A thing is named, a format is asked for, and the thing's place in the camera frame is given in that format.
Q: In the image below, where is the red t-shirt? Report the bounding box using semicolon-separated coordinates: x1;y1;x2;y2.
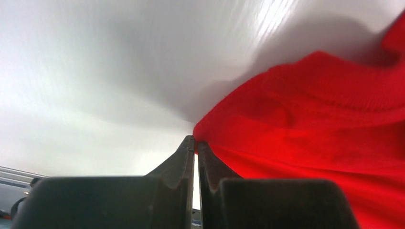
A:
193;15;405;229

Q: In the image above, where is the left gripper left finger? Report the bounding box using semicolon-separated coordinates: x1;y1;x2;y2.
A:
11;135;194;229

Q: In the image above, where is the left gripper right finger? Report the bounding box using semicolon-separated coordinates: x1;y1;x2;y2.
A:
197;142;359;229

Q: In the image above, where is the aluminium frame rail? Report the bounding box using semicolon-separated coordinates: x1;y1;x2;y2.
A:
0;167;48;229

